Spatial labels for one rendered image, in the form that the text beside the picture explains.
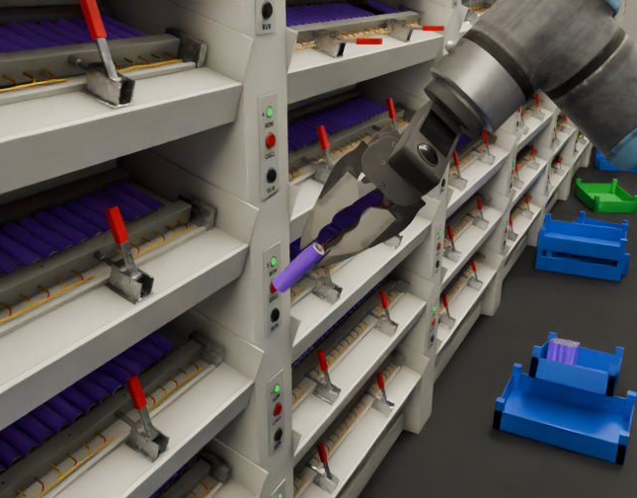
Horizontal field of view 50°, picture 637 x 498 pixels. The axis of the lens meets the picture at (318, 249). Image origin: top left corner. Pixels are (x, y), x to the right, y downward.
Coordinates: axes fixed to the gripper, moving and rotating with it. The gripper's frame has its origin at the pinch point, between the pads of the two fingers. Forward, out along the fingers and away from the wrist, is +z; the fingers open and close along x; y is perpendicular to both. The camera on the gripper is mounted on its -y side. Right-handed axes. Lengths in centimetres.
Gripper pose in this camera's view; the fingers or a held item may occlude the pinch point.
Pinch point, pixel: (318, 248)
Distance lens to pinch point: 69.8
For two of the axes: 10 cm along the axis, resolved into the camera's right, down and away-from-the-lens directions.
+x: -7.2, -6.9, -1.1
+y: 0.3, -1.8, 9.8
